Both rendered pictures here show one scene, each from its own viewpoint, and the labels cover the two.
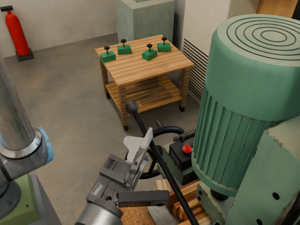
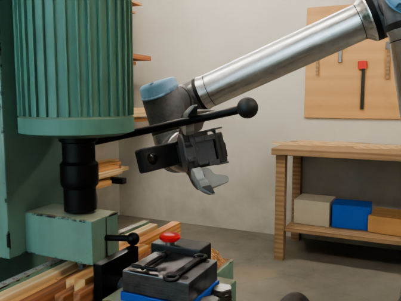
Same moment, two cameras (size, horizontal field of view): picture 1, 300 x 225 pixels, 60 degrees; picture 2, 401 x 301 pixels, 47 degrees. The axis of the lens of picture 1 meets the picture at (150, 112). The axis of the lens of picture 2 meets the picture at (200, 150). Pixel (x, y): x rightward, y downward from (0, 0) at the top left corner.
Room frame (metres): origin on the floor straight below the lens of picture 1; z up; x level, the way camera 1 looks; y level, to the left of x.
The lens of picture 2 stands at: (1.05, -0.47, 1.22)
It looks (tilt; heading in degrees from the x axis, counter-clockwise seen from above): 7 degrees down; 142
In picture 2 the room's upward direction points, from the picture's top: straight up
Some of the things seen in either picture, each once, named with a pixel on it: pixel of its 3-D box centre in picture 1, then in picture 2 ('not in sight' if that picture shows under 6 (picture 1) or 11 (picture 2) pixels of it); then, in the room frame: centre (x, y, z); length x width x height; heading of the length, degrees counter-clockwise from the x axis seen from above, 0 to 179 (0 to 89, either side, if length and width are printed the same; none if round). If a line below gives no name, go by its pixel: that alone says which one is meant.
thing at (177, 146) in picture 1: (189, 147); (175, 267); (0.55, -0.13, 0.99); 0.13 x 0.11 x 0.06; 117
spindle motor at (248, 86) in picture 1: (247, 113); (74, 33); (0.36, -0.18, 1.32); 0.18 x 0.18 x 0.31
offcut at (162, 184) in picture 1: (163, 189); not in sight; (0.44, -0.04, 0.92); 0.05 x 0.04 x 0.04; 8
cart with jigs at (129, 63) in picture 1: (142, 77); not in sight; (1.91, 0.06, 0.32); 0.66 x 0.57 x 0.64; 115
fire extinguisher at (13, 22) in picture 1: (17, 33); not in sight; (2.80, 1.52, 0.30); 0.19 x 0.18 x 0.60; 27
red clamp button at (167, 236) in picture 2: (187, 149); (169, 236); (0.51, -0.11, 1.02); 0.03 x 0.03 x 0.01
